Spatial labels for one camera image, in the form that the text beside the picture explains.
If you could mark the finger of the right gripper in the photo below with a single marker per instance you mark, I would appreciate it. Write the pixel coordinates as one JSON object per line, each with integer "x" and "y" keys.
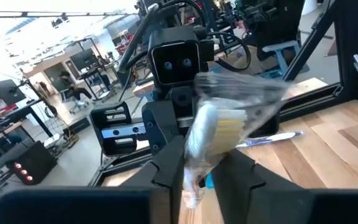
{"x": 160, "y": 124}

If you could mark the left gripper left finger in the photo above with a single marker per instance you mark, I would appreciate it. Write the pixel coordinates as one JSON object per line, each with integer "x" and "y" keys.
{"x": 160, "y": 193}

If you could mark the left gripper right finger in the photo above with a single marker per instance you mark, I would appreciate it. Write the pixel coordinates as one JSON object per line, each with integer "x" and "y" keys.
{"x": 259, "y": 199}

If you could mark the purple toothbrush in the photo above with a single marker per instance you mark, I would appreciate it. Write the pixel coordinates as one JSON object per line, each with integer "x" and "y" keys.
{"x": 275, "y": 137}

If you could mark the yellow orange toothbrush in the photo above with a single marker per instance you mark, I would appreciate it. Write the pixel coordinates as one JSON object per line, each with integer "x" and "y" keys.
{"x": 225, "y": 130}

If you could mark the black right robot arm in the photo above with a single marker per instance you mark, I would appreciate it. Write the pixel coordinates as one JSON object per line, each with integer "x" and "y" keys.
{"x": 179, "y": 17}

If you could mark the black monitor on arm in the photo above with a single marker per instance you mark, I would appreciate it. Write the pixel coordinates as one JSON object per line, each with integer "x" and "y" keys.
{"x": 8, "y": 91}

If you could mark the office chair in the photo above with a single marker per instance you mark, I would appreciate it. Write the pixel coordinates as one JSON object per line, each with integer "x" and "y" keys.
{"x": 76, "y": 104}

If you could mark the person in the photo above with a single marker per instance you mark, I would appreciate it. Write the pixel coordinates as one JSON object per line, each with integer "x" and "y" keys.
{"x": 68, "y": 82}

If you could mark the large black screen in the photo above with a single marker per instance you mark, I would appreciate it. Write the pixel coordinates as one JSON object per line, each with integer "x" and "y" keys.
{"x": 84, "y": 59}

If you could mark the black computer tower with lights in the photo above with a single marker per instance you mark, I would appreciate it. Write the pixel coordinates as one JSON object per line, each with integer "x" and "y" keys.
{"x": 39, "y": 158}

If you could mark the blue metal stand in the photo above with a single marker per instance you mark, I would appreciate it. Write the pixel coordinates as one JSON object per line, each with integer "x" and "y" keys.
{"x": 280, "y": 48}

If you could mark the black background robot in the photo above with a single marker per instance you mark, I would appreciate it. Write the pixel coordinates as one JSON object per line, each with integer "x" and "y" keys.
{"x": 275, "y": 25}

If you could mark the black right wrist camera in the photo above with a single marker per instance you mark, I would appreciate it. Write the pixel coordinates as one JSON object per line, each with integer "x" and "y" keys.
{"x": 176, "y": 62}

